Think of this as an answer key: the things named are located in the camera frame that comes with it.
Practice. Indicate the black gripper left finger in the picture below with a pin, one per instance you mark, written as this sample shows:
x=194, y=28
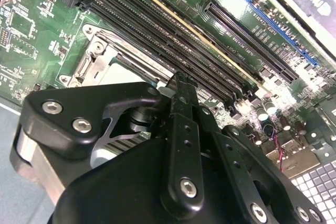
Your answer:
x=113, y=94

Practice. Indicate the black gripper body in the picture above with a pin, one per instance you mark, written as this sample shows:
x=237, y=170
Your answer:
x=118, y=195

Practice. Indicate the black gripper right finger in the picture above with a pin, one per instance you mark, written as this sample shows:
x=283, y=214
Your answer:
x=232, y=155

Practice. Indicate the silver CPU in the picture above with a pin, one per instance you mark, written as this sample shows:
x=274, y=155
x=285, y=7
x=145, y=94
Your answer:
x=126, y=74

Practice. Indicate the metal socket cover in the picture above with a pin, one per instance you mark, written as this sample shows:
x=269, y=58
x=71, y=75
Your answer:
x=98, y=61

